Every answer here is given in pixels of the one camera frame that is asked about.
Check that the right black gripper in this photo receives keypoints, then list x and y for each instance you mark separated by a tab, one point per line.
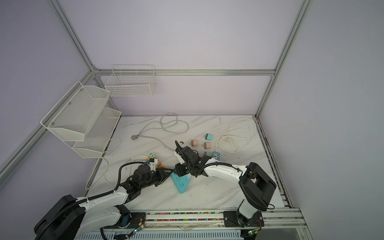
177	168

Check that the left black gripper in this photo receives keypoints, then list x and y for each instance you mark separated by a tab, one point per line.
164	175

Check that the teal triangular power strip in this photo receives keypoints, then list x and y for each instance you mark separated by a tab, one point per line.
181	183

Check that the pink plug black strip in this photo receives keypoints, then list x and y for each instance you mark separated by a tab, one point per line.
207	145
194	143

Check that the blue power strip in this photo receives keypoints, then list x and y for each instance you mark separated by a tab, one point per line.
216	155

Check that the teal plug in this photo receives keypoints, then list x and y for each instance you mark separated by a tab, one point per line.
208	137

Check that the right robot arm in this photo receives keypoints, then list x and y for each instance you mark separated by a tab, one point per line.
257	186

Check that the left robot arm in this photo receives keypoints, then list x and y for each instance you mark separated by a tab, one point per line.
73	217

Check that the lower white mesh shelf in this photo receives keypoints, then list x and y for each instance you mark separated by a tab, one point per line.
99	136

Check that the white mesh shelf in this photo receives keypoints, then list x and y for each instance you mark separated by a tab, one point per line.
99	136
72	118

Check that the upper white mesh shelf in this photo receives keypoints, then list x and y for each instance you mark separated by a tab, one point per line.
72	118

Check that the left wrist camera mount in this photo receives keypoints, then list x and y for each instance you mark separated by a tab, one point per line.
155	161

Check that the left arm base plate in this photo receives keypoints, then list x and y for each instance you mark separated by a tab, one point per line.
129	222

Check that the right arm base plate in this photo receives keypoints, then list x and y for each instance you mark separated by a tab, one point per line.
235	219

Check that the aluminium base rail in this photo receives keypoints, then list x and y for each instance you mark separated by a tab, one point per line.
212	219

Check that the white wire basket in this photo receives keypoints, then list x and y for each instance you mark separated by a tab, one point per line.
131	81

